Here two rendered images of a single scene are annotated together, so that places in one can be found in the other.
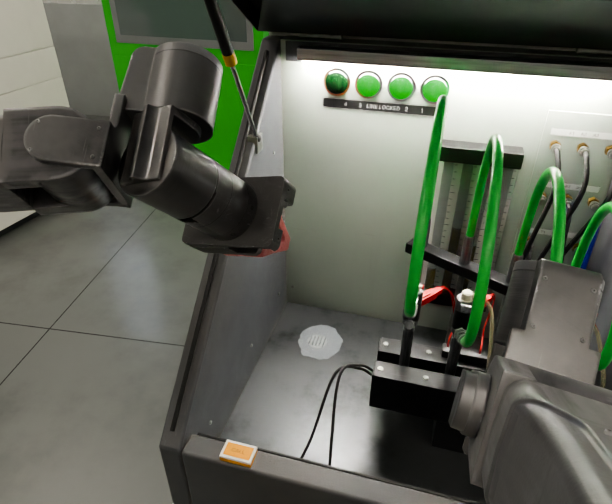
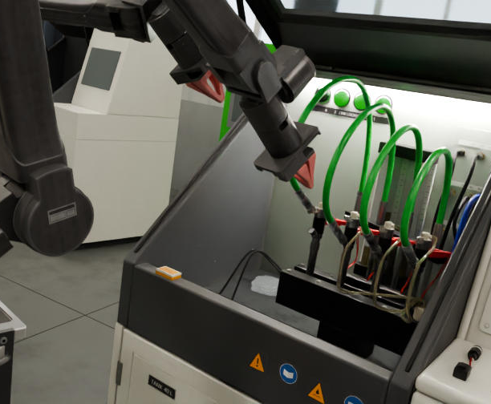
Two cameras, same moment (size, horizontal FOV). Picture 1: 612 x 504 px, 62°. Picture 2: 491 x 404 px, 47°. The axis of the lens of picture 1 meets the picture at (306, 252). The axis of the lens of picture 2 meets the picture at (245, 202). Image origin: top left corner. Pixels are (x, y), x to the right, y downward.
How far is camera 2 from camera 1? 0.75 m
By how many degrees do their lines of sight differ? 26
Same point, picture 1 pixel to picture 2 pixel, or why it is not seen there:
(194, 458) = (140, 270)
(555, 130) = (461, 141)
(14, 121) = not seen: outside the picture
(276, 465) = (188, 284)
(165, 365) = not seen: hidden behind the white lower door
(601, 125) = not seen: outside the picture
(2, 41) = (144, 104)
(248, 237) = (194, 66)
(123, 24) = (235, 114)
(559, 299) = (282, 53)
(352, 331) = not seen: hidden behind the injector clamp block
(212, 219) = (180, 48)
